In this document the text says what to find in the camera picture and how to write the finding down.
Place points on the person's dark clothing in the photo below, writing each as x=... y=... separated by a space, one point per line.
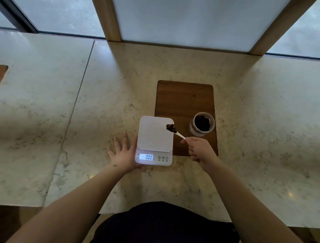
x=162 y=225

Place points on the scoop of dark coffee beans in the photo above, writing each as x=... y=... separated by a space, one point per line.
x=171 y=128

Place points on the dark coffee beans in jar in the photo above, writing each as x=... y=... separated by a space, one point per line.
x=202 y=123

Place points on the person's left forearm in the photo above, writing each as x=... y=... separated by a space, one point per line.
x=70 y=207

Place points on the dark metal window frame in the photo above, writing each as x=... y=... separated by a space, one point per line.
x=17 y=15

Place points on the brown wooden board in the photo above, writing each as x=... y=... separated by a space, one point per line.
x=2 y=72
x=182 y=100

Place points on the frosted glass window pane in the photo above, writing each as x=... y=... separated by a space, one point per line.
x=302 y=37
x=67 y=15
x=200 y=22

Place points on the person's right forearm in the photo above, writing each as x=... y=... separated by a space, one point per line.
x=240 y=202

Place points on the person's left hand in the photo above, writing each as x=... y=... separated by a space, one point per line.
x=123 y=159

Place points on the person's right hand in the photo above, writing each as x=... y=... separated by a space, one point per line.
x=203 y=151

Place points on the white digital kitchen scale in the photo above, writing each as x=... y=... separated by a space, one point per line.
x=155 y=136

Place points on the person's left little finger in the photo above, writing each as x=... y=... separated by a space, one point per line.
x=111 y=152

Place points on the person's right thumb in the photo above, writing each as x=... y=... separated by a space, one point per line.
x=194 y=139

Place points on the light wooden window post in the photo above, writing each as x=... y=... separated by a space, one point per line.
x=280 y=27
x=107 y=20

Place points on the clear glass jar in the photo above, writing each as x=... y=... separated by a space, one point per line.
x=197 y=132

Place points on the person's left thumb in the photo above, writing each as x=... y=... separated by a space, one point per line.
x=141 y=168

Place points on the person's left middle finger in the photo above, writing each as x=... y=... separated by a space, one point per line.
x=125 y=140

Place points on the white spoon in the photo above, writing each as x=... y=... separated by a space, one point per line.
x=180 y=135

